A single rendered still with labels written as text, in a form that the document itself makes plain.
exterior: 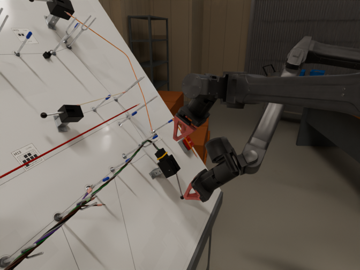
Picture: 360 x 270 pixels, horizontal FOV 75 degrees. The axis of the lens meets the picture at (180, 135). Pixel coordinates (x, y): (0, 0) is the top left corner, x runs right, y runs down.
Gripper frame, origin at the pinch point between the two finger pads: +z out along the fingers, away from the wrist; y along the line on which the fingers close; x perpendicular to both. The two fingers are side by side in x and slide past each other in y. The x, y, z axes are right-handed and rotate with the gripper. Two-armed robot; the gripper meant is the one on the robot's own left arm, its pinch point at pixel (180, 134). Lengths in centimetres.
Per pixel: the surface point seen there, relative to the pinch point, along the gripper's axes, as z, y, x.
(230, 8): -37, -590, -174
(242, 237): 95, -102, 74
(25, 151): 10.3, 30.8, -21.0
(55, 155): 11.5, 25.3, -17.9
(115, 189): 17.3, 16.0, -3.6
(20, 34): -2, 15, -49
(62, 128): 8.8, 20.2, -22.6
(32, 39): -1.3, 12.7, -47.2
